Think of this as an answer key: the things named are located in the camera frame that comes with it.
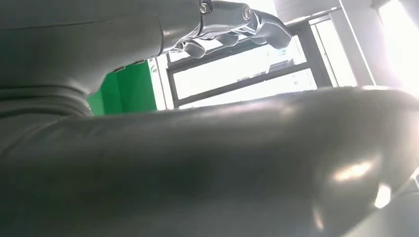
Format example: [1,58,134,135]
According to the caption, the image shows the green partition panel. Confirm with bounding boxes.
[86,60,159,117]

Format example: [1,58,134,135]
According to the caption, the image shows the ribbed grey left arm sleeve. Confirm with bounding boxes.
[0,85,94,119]

